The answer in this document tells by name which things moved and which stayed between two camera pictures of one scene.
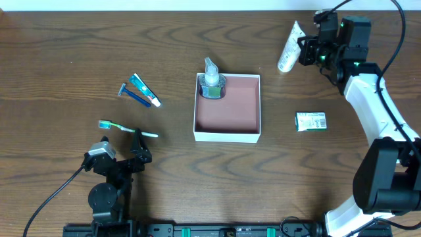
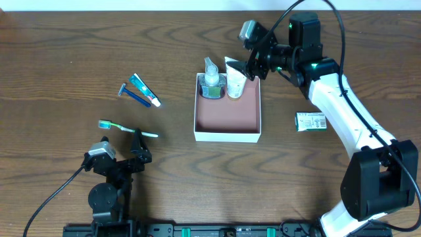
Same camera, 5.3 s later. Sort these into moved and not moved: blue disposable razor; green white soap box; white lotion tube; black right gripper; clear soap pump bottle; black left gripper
Moved: white lotion tube; black right gripper
Not moved: black left gripper; green white soap box; clear soap pump bottle; blue disposable razor
